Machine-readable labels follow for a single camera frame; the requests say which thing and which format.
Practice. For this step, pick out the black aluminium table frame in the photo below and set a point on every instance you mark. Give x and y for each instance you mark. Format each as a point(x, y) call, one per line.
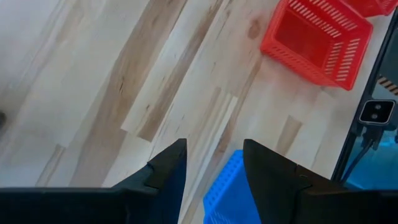
point(342, 160)

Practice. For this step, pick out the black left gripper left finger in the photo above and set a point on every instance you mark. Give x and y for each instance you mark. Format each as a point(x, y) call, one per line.
point(164, 193)

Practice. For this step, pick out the red plastic basket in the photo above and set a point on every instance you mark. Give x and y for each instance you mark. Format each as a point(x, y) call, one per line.
point(367, 7)
point(298, 34)

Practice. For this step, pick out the small table-level camera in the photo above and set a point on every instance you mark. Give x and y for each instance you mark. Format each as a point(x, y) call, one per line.
point(377, 112)

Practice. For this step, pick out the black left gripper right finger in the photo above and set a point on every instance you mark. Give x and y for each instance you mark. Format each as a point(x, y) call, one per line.
point(273, 193)

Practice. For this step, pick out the blue plastic basket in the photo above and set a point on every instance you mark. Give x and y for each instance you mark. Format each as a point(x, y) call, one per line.
point(224, 193)

